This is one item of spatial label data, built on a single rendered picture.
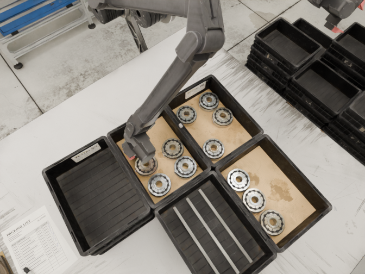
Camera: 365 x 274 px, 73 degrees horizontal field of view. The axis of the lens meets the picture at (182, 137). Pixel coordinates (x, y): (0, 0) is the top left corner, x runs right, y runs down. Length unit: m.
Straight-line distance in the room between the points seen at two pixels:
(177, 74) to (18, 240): 1.09
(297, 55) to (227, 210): 1.40
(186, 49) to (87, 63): 2.18
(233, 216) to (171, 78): 0.69
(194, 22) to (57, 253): 1.12
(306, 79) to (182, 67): 1.66
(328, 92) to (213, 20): 1.68
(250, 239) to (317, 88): 1.39
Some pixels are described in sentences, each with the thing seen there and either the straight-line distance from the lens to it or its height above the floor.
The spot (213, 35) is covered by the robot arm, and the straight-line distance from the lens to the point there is 0.59.
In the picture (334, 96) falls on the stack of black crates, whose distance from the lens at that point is 2.21.
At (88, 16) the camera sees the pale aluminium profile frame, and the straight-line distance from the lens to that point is 2.97.
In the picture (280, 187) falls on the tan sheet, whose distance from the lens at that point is 1.22.
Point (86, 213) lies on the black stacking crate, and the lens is 1.18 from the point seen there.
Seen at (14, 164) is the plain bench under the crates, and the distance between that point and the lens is 1.55.
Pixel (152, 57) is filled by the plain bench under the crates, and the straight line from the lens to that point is 1.67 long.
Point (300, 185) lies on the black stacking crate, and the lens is 1.22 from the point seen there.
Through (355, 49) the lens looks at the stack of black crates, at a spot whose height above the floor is 0.49.
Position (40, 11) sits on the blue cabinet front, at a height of 0.38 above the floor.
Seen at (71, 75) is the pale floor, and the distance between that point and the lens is 2.67.
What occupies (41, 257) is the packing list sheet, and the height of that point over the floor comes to 0.70.
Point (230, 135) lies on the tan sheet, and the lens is 1.24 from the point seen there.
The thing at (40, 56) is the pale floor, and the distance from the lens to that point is 2.95.
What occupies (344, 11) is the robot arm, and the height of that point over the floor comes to 1.33.
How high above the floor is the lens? 1.93
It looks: 66 degrees down
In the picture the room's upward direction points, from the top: 2 degrees clockwise
